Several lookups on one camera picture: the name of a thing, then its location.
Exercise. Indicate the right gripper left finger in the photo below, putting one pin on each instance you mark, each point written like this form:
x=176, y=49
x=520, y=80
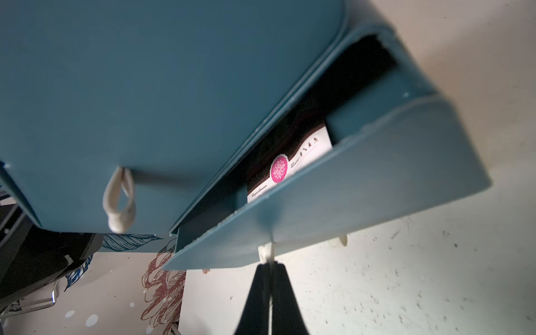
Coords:
x=255, y=316

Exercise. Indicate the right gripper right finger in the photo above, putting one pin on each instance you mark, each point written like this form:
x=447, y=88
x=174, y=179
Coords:
x=286, y=315

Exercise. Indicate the chrysanthemum seed bag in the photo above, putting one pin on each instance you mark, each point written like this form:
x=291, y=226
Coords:
x=298, y=140

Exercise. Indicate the teal drawer cabinet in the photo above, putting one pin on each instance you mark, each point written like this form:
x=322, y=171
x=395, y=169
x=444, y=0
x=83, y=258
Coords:
x=180, y=92

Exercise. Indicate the teal top drawer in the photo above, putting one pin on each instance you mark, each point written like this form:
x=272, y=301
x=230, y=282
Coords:
x=168, y=89

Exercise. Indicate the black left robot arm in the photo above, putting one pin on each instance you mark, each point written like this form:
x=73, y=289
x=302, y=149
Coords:
x=32, y=258

